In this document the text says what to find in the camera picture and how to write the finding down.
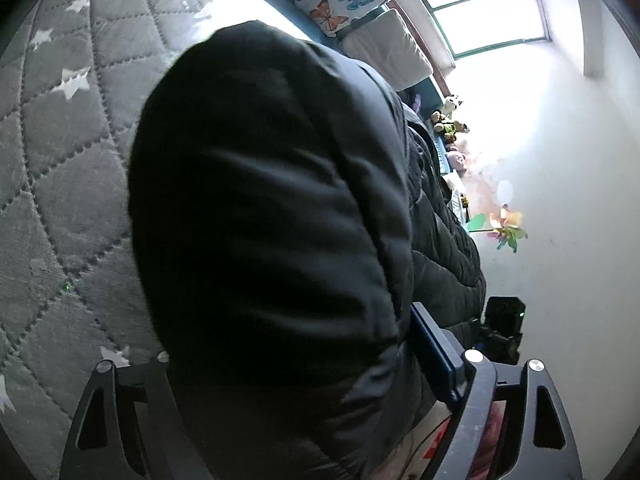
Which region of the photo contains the green framed window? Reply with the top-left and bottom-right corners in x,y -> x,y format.
397,0 -> 553,58

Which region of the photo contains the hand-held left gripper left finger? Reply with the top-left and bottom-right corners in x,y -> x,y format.
59,352 -> 213,480

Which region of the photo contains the black puffer jacket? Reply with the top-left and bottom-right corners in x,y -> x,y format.
127,20 -> 488,480

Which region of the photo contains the grey star quilted mattress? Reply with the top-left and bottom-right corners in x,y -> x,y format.
0,0 -> 326,480

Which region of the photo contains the colourful pinwheel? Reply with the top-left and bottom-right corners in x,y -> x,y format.
467,205 -> 528,253

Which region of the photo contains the white sheet with red mark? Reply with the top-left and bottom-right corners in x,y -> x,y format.
397,402 -> 453,480

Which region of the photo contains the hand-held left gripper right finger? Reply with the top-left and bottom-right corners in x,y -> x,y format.
409,301 -> 585,480

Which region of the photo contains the white pillow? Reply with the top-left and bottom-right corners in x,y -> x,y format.
340,8 -> 435,93

